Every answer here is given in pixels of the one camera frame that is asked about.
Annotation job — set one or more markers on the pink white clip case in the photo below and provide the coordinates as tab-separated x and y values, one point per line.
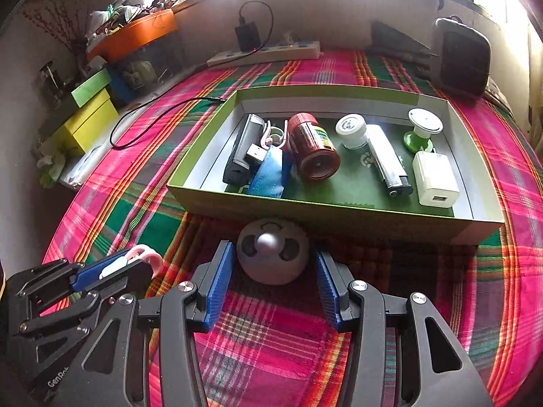
139	252

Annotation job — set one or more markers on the orange shelf tray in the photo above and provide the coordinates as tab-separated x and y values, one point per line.
134	36

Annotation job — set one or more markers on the yellow box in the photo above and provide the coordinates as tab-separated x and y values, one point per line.
78	134

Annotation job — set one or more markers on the blue rectangular sponge block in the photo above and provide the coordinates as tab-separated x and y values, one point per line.
273	174

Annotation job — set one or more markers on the small white round container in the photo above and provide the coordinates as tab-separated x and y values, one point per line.
352	131

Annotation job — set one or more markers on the white power strip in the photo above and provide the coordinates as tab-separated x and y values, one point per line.
301	50

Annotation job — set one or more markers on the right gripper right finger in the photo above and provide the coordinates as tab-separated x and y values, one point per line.
432	367

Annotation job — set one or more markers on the white usb charger cube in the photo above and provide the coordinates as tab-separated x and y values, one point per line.
435	180

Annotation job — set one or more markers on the black power adapter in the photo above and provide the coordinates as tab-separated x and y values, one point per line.
248	35

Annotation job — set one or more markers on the white round fan gadget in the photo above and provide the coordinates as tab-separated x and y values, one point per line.
273	251

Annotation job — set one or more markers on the green box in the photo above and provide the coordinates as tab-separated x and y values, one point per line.
74	101

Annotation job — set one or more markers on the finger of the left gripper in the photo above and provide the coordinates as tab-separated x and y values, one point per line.
53	281
102	292

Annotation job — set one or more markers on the black textured remote device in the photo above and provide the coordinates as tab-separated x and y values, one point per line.
239	168

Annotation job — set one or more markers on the green cardboard box tray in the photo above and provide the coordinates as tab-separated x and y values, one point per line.
354	201

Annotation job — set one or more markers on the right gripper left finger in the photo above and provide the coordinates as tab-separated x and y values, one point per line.
111	369

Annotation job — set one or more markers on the red cylindrical flashlight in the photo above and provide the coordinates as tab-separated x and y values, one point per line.
314	153

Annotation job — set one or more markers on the black portable speaker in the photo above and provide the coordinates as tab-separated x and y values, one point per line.
460	60

